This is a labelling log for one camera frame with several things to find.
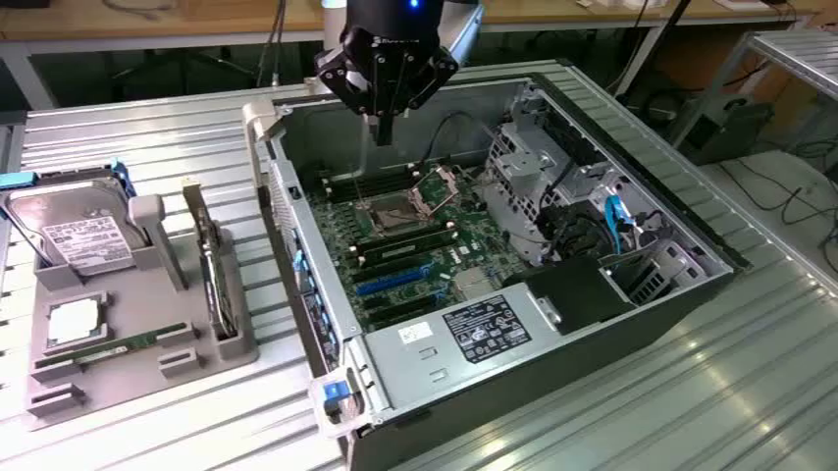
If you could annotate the thin metal locking lever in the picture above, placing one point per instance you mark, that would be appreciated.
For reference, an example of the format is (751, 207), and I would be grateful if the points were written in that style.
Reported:
(360, 167)

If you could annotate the wooden desk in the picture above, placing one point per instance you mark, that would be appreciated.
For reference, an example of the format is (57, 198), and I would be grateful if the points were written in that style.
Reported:
(196, 17)

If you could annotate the blue expansion slot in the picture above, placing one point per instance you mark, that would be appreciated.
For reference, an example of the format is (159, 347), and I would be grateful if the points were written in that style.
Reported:
(389, 281)

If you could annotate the silver power supply unit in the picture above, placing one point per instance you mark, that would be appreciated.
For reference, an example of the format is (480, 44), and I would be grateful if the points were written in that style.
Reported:
(419, 363)

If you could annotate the CPU socket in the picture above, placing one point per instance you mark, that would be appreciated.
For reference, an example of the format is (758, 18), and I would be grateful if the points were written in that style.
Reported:
(389, 216)

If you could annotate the blue case latch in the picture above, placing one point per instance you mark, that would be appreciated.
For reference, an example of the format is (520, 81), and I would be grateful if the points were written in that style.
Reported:
(333, 392)

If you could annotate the open black PC case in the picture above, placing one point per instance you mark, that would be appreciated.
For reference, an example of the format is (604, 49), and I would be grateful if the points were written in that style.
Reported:
(654, 343)

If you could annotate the silver chipset heat sink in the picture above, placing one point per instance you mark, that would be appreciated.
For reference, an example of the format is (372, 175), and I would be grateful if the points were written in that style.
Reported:
(476, 286)

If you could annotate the hard disk with blue bracket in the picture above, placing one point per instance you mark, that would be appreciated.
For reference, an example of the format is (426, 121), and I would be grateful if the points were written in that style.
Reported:
(79, 221)

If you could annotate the silver CPU chip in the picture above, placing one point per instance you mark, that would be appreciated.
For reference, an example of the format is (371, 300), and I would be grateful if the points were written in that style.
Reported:
(75, 321)

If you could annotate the grey parts rack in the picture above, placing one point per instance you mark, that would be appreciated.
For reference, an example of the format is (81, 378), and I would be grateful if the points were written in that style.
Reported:
(137, 338)

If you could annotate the graphics card with metal bracket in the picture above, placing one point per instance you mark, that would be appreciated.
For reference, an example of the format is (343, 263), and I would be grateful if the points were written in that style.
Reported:
(212, 265)

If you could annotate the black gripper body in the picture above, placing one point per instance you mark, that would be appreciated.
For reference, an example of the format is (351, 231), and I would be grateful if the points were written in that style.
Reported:
(392, 29)

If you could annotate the green RAM stick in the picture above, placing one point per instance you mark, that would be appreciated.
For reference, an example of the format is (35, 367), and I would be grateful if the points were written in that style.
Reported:
(396, 252)
(111, 347)

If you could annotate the green motherboard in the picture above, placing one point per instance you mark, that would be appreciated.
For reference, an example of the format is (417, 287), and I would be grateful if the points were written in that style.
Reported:
(464, 240)

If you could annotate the black plastic shroud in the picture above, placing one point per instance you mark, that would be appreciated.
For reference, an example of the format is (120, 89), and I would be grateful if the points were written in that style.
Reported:
(576, 294)

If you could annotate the black box on floor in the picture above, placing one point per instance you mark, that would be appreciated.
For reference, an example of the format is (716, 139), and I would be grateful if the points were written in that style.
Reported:
(732, 130)

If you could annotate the metal frame table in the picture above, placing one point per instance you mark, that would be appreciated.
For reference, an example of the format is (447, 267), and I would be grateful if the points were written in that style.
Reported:
(786, 54)

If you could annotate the metal socket cover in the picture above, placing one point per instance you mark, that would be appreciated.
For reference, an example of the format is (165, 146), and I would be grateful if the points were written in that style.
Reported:
(435, 191)

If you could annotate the metal disk bay cage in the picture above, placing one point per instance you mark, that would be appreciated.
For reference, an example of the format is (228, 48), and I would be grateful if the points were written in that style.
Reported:
(523, 181)

